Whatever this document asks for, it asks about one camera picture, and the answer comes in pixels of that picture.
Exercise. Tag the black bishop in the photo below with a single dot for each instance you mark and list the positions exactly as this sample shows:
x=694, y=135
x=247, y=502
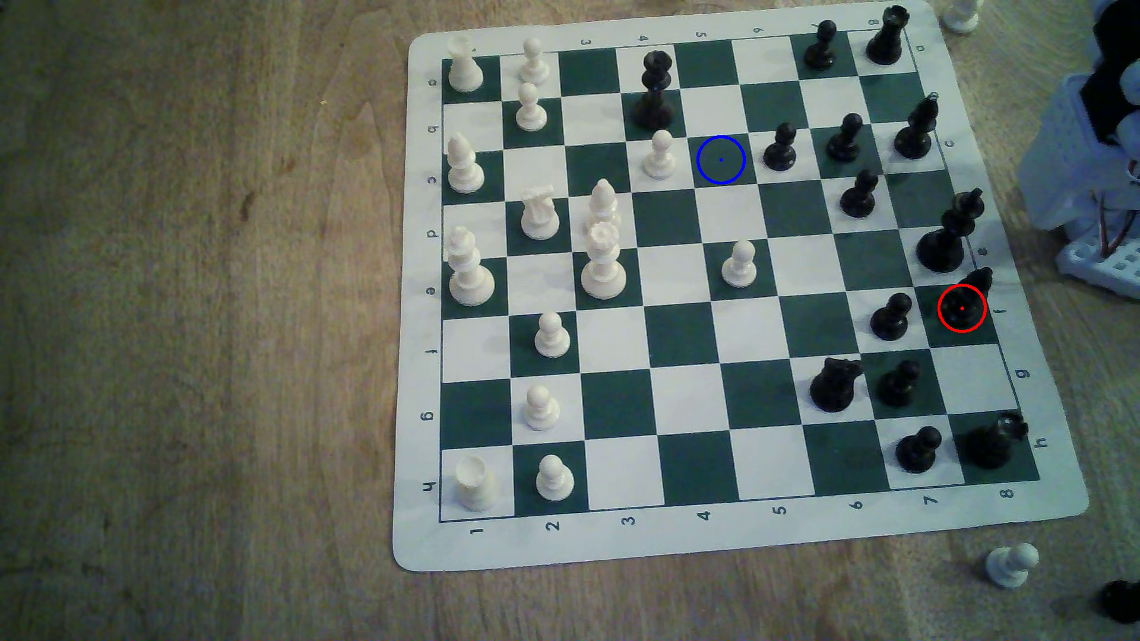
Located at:
x=915, y=138
x=964, y=313

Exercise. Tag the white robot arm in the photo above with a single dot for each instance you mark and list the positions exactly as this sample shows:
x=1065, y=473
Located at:
x=1064, y=160

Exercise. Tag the white grid robot base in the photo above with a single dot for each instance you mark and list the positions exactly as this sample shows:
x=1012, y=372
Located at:
x=1109, y=267

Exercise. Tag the green white chess mat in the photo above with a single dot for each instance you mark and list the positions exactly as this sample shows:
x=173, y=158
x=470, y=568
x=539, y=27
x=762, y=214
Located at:
x=695, y=338

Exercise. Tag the black chess piece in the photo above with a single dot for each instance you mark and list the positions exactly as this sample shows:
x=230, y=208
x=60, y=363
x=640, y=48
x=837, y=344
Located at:
x=1122, y=602

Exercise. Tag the white pawn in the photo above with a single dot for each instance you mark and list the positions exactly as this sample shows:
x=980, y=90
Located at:
x=555, y=481
x=1008, y=566
x=534, y=64
x=962, y=16
x=541, y=411
x=739, y=267
x=531, y=111
x=552, y=338
x=660, y=158

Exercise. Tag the white queen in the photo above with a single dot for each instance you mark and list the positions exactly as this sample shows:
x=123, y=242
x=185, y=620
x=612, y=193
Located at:
x=603, y=272

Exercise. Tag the white knight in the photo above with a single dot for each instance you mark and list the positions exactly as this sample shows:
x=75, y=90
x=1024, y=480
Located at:
x=540, y=218

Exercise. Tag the white king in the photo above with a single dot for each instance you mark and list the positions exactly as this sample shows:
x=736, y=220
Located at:
x=469, y=276

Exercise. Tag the white bishop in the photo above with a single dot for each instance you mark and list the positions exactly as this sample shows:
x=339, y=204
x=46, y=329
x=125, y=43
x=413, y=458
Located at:
x=464, y=169
x=605, y=200

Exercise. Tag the white rook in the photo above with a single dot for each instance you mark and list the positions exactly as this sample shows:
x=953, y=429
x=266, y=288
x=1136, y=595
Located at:
x=464, y=69
x=476, y=488

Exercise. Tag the black queen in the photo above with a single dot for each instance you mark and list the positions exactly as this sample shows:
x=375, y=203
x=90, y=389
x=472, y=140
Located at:
x=655, y=102

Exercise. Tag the black pawn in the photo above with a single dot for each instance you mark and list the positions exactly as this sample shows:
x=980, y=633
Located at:
x=781, y=153
x=890, y=322
x=897, y=388
x=858, y=200
x=844, y=142
x=917, y=454
x=820, y=52

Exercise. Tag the black knight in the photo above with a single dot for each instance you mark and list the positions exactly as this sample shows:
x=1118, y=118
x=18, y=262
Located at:
x=834, y=388

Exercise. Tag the black king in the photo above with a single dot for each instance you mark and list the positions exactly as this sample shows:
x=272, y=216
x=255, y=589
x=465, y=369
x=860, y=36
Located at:
x=942, y=247

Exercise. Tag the black rook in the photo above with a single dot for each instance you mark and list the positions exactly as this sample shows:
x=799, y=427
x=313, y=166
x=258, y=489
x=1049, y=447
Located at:
x=886, y=40
x=991, y=445

